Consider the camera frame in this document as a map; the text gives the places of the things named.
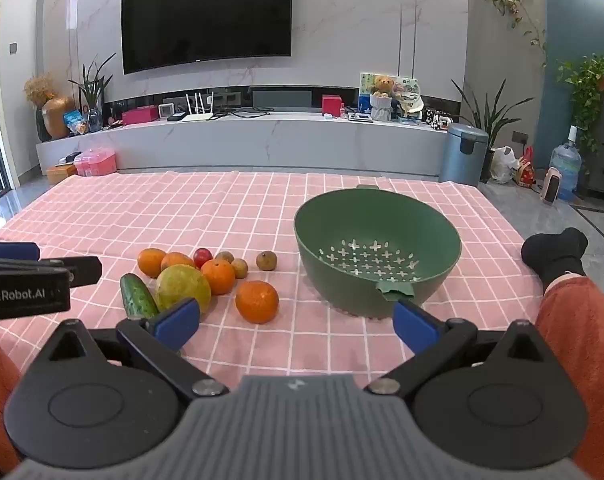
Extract orange cardboard box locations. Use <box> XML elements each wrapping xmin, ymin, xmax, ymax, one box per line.
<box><xmin>46</xmin><ymin>162</ymin><xmax>78</xmax><ymax>185</ymax></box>

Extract blue-grey pedal trash bin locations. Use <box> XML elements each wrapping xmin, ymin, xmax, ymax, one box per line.
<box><xmin>439</xmin><ymin>122</ymin><xmax>489</xmax><ymax>187</ymax></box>

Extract hanging ivy plant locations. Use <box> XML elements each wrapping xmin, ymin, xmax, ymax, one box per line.
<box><xmin>479</xmin><ymin>0</ymin><xmax>548</xmax><ymax>66</ymax></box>

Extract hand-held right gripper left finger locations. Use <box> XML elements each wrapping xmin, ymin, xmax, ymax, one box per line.
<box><xmin>32</xmin><ymin>297</ymin><xmax>229</xmax><ymax>401</ymax></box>

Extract green cucumber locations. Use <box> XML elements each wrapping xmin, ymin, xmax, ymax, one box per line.
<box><xmin>120</xmin><ymin>273</ymin><xmax>161</xmax><ymax>320</ymax></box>

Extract tall leafy potted plant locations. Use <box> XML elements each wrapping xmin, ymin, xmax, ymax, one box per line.
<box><xmin>452</xmin><ymin>77</ymin><xmax>520</xmax><ymax>181</ymax></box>

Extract green colander bowl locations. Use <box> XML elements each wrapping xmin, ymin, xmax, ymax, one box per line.
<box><xmin>293</xmin><ymin>185</ymin><xmax>463</xmax><ymax>320</ymax></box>

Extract white marble television console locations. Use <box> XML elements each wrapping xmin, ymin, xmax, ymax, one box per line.
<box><xmin>36</xmin><ymin>110</ymin><xmax>450</xmax><ymax>183</ymax></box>

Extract large yellow-green citrus fruit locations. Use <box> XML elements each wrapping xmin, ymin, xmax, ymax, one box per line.
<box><xmin>155</xmin><ymin>265</ymin><xmax>213</xmax><ymax>315</ymax></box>

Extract white plastic bag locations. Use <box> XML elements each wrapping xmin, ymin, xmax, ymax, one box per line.
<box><xmin>489</xmin><ymin>146</ymin><xmax>518</xmax><ymax>184</ymax></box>

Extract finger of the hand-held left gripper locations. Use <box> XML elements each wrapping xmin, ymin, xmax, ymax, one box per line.
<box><xmin>0</xmin><ymin>241</ymin><xmax>41</xmax><ymax>261</ymax></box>
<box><xmin>0</xmin><ymin>257</ymin><xmax>102</xmax><ymax>288</ymax></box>

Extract person's black sock foot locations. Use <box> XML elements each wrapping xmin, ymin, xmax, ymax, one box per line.
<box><xmin>521</xmin><ymin>227</ymin><xmax>589</xmax><ymax>286</ymax></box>

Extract green plant in glass vase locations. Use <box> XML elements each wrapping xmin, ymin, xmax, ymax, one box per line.
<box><xmin>68</xmin><ymin>52</ymin><xmax>117</xmax><ymax>133</ymax></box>

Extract bushy green potted plant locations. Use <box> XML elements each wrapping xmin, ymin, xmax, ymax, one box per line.
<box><xmin>557</xmin><ymin>55</ymin><xmax>604</xmax><ymax>156</ymax></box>

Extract red gift bag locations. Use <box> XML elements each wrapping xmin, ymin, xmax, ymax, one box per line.
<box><xmin>514</xmin><ymin>146</ymin><xmax>537</xmax><ymax>188</ymax></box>

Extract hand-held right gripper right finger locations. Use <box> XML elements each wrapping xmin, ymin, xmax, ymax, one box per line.
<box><xmin>369</xmin><ymin>299</ymin><xmax>565</xmax><ymax>401</ymax></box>

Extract orange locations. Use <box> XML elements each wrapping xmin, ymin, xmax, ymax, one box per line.
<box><xmin>160</xmin><ymin>251</ymin><xmax>197</xmax><ymax>272</ymax></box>
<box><xmin>235</xmin><ymin>280</ymin><xmax>280</xmax><ymax>325</ymax></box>
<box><xmin>200</xmin><ymin>258</ymin><xmax>237</xmax><ymax>296</ymax></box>
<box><xmin>137</xmin><ymin>248</ymin><xmax>167</xmax><ymax>279</ymax></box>

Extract small white heater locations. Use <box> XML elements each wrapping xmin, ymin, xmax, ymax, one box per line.
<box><xmin>541</xmin><ymin>166</ymin><xmax>563</xmax><ymax>206</ymax></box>

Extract black and white patterned item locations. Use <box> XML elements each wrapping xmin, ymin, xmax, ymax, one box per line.
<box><xmin>424</xmin><ymin>110</ymin><xmax>453</xmax><ymax>131</ymax></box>

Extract orange ceramic vase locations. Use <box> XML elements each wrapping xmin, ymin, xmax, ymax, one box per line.
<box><xmin>42</xmin><ymin>96</ymin><xmax>76</xmax><ymax>140</ymax></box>

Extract large blue water bottle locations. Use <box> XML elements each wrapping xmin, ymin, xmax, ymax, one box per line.
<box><xmin>549</xmin><ymin>126</ymin><xmax>583</xmax><ymax>202</ymax></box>

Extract white router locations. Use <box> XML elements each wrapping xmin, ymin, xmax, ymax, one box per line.
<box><xmin>181</xmin><ymin>91</ymin><xmax>217</xmax><ymax>122</ymax></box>

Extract blue snack packets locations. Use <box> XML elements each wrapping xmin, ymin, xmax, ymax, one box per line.
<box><xmin>64</xmin><ymin>110</ymin><xmax>90</xmax><ymax>136</ymax></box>

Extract person's right leg orange pants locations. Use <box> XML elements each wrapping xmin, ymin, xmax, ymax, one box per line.
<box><xmin>534</xmin><ymin>272</ymin><xmax>604</xmax><ymax>480</ymax></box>

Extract dried yellow flowers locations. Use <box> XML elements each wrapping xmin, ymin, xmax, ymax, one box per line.
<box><xmin>23</xmin><ymin>74</ymin><xmax>60</xmax><ymax>108</ymax></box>

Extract black wall television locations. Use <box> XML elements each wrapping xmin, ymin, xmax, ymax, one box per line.
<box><xmin>120</xmin><ymin>0</ymin><xmax>293</xmax><ymax>76</ymax></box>

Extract pink plastic storage box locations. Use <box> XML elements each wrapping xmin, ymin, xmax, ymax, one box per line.
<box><xmin>76</xmin><ymin>148</ymin><xmax>117</xmax><ymax>177</ymax></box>

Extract pink checked cloth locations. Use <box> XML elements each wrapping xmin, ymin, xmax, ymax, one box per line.
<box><xmin>0</xmin><ymin>170</ymin><xmax>545</xmax><ymax>376</ymax></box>

